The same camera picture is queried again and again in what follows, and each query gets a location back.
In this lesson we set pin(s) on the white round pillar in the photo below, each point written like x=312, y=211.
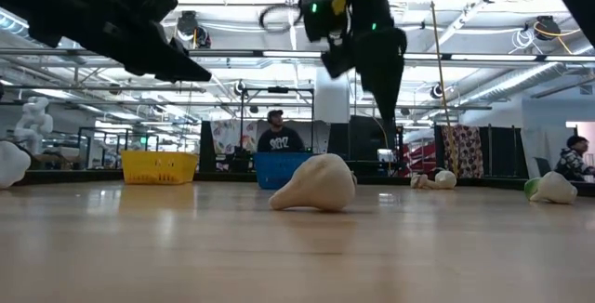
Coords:
x=332, y=103

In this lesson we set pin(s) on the large cream toy garlic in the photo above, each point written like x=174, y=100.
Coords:
x=321, y=182

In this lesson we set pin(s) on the blue plastic basket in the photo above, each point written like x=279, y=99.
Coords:
x=276, y=168

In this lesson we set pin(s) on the black rail with lights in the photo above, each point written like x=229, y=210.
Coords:
x=288, y=54

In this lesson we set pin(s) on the floral patterned cloth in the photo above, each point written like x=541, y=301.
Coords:
x=232, y=135

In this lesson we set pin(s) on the dark patterned cloth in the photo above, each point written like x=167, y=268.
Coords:
x=465, y=149

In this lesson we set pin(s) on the white fabric panel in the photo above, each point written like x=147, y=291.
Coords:
x=544, y=152

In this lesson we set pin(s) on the small white toy mushroom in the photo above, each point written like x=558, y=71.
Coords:
x=420, y=182

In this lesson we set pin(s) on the green white toy bok choy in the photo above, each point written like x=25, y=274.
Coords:
x=532, y=188

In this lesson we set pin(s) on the black metal stand frame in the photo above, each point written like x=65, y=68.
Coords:
x=278, y=90

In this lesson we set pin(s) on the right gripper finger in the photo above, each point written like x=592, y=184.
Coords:
x=394, y=84
x=379, y=89

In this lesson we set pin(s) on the black computer tower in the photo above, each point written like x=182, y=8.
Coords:
x=367, y=140

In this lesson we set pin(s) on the white humanoid figure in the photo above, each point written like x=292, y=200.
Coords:
x=33, y=122

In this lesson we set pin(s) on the black table frame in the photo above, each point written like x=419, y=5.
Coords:
x=381, y=180

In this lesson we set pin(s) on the yellow plastic basket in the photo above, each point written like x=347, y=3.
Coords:
x=158, y=168

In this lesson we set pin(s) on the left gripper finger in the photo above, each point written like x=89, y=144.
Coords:
x=174, y=52
x=135, y=52

